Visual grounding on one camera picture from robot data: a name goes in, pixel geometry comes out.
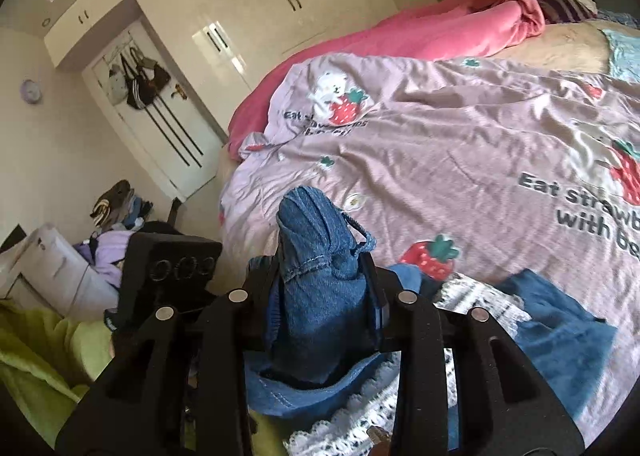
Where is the green fleece jacket torso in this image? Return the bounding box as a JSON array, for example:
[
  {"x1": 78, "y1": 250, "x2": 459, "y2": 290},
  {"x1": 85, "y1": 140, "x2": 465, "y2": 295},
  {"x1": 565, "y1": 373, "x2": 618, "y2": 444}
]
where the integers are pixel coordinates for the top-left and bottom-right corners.
[{"x1": 1, "y1": 300, "x2": 113, "y2": 446}]

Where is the pink strawberry print bedsheet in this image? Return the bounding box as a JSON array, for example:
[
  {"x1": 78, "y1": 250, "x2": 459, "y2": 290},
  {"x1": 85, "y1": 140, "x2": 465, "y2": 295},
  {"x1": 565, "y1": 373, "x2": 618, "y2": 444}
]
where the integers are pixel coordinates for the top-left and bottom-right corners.
[{"x1": 218, "y1": 53, "x2": 639, "y2": 442}]

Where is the clothes pile on floor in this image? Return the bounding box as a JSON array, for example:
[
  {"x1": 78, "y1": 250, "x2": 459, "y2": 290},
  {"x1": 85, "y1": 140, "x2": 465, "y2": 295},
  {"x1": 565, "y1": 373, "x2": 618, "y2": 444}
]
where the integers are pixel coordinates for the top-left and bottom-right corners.
[{"x1": 1, "y1": 180, "x2": 181, "y2": 320}]

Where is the blue denim pants lace hem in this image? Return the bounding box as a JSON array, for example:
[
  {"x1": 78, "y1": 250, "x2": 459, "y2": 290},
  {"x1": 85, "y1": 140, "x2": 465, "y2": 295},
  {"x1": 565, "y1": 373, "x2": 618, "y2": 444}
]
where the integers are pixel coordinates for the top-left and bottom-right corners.
[{"x1": 245, "y1": 186, "x2": 616, "y2": 455}]

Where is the striped pillow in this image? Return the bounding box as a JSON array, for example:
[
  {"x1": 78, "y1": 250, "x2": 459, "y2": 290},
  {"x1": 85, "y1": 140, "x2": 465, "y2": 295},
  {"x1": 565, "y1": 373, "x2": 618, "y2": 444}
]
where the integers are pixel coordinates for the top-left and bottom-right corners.
[{"x1": 537, "y1": 0, "x2": 598, "y2": 25}]

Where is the pink blanket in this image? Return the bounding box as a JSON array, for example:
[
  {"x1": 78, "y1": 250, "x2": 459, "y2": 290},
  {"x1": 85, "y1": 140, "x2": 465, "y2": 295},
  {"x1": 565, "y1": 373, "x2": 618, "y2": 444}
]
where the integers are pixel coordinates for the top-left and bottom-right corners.
[{"x1": 227, "y1": 0, "x2": 546, "y2": 161}]

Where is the white door with bags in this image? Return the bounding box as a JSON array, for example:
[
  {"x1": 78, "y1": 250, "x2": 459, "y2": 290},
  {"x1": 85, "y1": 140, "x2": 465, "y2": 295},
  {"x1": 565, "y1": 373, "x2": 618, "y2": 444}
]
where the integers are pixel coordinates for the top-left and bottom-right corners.
[{"x1": 82, "y1": 20, "x2": 222, "y2": 202}]

